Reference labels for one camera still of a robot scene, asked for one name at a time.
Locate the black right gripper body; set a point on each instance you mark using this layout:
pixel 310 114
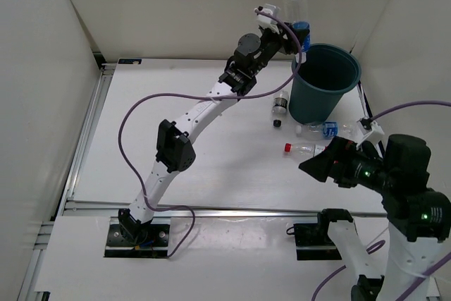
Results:
pixel 357 167

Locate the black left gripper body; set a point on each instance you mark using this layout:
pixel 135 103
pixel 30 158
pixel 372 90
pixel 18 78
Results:
pixel 273 40

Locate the red label plastic bottle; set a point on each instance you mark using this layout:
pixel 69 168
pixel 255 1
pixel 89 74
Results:
pixel 303 150

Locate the blue label plastic bottle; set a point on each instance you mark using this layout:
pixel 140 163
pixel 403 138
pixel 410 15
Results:
pixel 296 12

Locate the black label plastic bottle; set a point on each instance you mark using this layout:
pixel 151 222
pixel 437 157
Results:
pixel 279 108

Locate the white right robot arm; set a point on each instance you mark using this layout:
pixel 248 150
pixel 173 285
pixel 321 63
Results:
pixel 418 216

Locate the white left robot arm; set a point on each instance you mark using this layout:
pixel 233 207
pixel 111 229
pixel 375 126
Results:
pixel 175 139

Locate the dark teal plastic bin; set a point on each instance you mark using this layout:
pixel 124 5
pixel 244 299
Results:
pixel 320 82

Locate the clear bottle light blue label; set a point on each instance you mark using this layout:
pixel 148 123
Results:
pixel 326 130

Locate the blue sticker on table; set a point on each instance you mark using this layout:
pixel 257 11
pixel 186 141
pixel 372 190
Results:
pixel 130 61

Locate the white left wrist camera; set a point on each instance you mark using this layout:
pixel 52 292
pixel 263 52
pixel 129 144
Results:
pixel 267 16

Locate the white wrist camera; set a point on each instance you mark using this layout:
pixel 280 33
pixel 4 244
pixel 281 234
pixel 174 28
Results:
pixel 371 131
pixel 267 16

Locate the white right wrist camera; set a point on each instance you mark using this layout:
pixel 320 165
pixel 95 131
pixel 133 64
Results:
pixel 371 131

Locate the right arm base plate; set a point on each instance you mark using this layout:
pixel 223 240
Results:
pixel 311 238

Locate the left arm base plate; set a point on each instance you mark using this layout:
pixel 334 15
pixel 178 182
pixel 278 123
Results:
pixel 150 243

